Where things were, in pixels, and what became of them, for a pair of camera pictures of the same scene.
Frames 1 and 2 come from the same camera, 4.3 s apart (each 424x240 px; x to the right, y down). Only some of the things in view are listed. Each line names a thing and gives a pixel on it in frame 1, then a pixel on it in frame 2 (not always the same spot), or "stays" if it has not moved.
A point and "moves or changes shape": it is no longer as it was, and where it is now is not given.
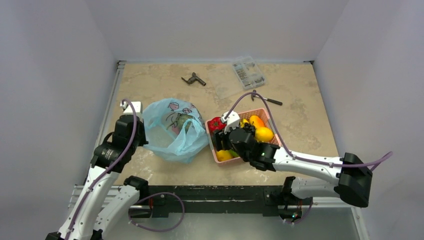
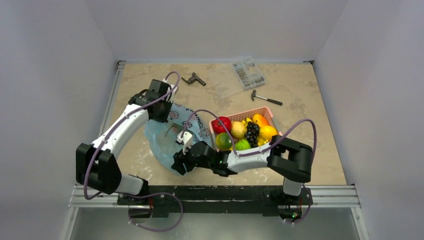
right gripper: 219,140 -> 185,157
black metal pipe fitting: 194,78 stays
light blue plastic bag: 173,145 moves or changes shape
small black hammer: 269,100 stays
